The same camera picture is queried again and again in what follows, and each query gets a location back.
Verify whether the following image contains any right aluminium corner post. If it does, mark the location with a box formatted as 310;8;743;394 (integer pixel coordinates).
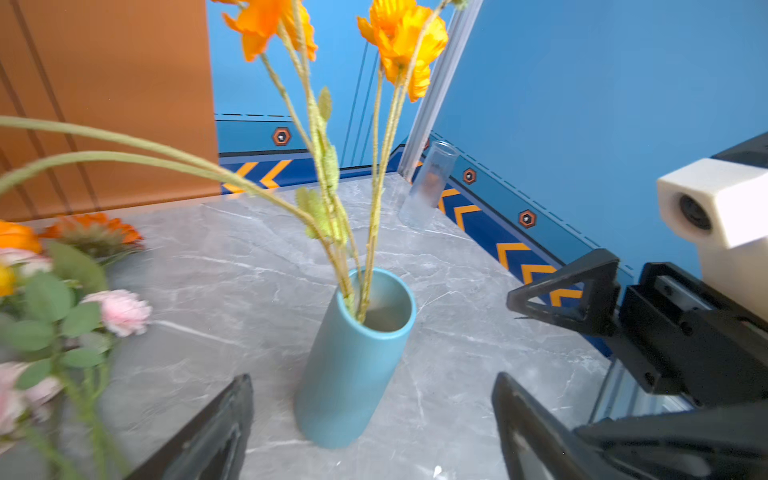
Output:
398;0;484;181

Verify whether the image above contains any teal cylindrical vase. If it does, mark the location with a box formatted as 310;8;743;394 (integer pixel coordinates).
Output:
294;268;417;449

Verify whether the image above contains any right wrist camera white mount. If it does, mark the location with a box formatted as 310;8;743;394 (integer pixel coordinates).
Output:
657;158;767;319

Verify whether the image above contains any orange gerbera flower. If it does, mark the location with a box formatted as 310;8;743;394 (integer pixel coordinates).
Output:
41;212;144;259

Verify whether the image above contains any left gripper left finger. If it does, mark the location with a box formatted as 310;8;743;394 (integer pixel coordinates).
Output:
128;374;254;479

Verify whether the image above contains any pink carnation flower bunch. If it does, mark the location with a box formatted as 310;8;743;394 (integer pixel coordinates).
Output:
1;221;152;479

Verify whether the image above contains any orange poppy flower stem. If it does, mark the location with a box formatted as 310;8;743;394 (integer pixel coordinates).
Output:
1;1;449;323

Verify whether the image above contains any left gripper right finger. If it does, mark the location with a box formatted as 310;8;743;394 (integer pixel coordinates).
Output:
491;372;767;479

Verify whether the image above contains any clear glass cylinder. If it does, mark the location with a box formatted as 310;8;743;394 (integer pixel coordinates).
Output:
398;141;459;231

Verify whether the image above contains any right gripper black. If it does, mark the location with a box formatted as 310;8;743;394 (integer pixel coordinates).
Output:
506;249;767;407

